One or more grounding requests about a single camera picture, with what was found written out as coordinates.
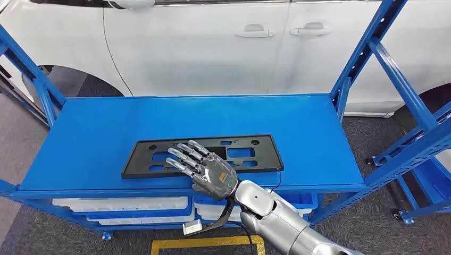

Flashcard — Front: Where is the thin black wire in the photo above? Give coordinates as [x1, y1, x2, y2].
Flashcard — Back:
[269, 169, 282, 193]

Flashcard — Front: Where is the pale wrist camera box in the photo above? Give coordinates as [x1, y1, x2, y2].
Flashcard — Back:
[182, 219, 204, 236]

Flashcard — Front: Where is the blue plastic bin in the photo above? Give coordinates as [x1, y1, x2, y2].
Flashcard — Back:
[278, 192, 319, 209]

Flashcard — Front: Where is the black camera bracket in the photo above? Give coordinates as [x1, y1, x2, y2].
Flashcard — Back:
[199, 198, 236, 234]

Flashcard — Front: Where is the blue metal shelf rack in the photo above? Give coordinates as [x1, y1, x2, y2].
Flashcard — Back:
[0, 0, 451, 242]
[366, 102, 451, 226]

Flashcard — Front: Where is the dark metal frame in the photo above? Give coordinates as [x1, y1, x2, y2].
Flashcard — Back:
[0, 65, 50, 128]

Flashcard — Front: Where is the black plastic mounting plate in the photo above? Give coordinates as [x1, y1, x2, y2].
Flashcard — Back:
[121, 134, 285, 180]

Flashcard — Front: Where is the thick black camera cable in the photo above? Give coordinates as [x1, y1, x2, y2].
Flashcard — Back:
[225, 220, 255, 255]

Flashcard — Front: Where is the white car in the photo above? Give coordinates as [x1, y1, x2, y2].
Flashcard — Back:
[0, 0, 451, 118]

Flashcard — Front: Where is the white plastic bin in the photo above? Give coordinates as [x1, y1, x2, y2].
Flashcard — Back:
[87, 212, 196, 226]
[195, 201, 244, 223]
[53, 196, 189, 213]

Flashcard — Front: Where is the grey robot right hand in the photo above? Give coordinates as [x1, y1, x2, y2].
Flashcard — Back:
[165, 140, 240, 201]

